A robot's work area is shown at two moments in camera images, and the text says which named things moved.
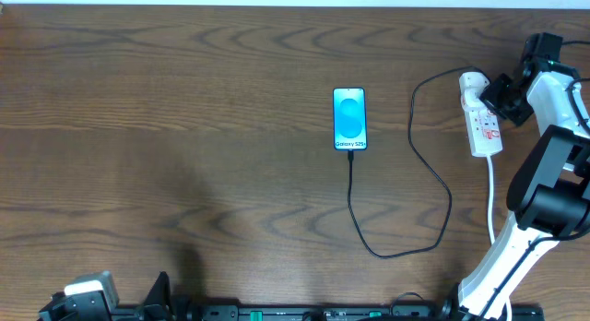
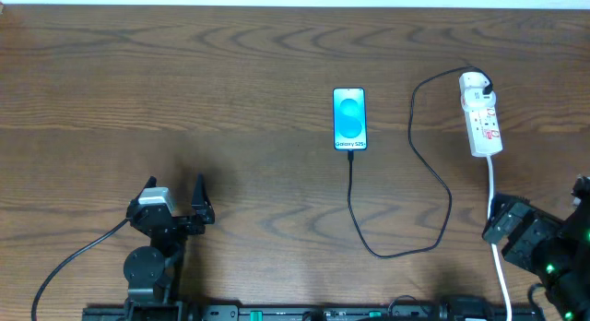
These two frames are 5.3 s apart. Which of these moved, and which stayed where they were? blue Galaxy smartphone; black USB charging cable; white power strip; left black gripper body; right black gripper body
Moved: left black gripper body; right black gripper body
Stayed: white power strip; black USB charging cable; blue Galaxy smartphone
